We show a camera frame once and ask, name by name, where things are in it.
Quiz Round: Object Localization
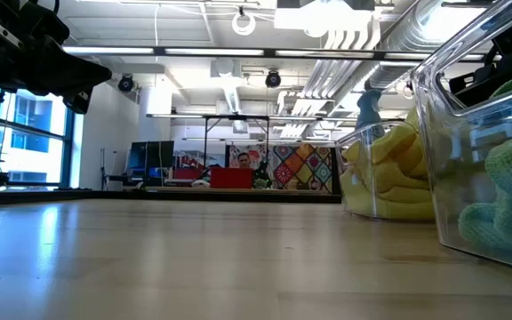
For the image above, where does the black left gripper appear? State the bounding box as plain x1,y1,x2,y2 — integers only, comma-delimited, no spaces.
0,0,113,116

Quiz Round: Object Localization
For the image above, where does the large glass window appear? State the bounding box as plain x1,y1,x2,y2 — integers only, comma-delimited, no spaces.
0,84,77,191

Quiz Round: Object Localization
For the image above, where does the blue spray bottle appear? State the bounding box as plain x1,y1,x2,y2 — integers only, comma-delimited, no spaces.
356,87,385,141

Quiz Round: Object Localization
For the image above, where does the black computer monitor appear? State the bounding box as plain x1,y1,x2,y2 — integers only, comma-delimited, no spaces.
127,140,175,179

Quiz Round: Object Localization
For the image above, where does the clear plastic basket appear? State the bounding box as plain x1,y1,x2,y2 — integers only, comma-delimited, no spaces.
409,0,512,275
334,119,437,222

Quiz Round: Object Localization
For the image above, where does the overhead black light bar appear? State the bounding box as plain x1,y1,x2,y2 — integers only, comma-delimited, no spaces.
62,45,504,62

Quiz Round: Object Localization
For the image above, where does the white ceiling unit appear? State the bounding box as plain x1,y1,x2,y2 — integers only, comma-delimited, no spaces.
273,0,381,51

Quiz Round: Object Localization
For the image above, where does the colourful patchwork quilt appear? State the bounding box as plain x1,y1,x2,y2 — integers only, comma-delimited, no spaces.
228,142,340,193

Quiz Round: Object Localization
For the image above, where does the red box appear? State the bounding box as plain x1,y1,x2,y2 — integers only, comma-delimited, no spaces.
210,167,254,189

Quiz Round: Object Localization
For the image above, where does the round black ceiling camera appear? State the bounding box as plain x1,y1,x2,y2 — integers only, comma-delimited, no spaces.
264,69,283,89
117,74,135,93

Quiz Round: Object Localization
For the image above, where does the silver corrugated duct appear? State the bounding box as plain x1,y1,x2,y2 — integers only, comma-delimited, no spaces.
366,0,497,92

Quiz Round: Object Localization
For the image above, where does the white ventilation duct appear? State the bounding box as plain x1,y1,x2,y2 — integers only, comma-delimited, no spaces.
210,57,244,115

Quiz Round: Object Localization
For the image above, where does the black metal stand frame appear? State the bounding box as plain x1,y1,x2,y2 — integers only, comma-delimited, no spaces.
202,114,271,170

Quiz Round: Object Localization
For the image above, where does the white hanging ring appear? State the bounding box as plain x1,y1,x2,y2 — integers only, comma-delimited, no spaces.
231,12,257,36

